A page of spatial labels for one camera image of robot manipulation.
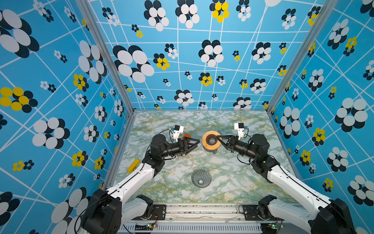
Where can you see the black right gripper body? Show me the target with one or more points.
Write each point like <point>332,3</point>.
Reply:
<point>239,147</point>

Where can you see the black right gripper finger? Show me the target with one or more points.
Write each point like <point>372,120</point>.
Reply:
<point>221,137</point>
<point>225,145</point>

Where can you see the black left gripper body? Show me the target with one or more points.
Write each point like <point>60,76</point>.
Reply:
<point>177,148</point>

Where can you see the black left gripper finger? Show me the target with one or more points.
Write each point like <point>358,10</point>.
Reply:
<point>190,149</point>
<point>192,141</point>

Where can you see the round wooden dripper holder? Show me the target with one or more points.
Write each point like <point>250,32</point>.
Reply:
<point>210,138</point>

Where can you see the clear glass carafe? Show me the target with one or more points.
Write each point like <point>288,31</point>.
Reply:
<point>211,149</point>

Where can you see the ribbed glass dripper cone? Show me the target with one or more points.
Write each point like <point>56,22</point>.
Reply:
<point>201,178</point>

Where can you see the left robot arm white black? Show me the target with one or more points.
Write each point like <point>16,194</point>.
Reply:
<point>109,209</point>

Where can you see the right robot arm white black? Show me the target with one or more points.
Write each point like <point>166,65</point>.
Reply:
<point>318,215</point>

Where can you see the yellow plastic block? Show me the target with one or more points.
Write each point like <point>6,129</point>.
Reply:
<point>133,166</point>

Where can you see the left green circuit board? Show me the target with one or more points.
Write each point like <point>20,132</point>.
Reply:
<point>145,227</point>

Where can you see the green circuit board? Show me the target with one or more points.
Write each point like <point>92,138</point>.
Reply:
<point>269,228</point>
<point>145,227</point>

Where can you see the right green circuit board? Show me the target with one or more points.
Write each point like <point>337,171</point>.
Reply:
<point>269,228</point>

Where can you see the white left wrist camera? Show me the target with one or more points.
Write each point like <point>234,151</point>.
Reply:
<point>177,131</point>

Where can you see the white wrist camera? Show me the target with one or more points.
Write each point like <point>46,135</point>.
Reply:
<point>241,129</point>
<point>177,131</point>

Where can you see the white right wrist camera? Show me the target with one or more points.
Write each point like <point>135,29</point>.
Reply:
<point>241,129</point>

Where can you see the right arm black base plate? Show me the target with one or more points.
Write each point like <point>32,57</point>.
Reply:
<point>251,213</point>

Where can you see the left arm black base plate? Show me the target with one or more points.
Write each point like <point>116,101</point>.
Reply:
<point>158,212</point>

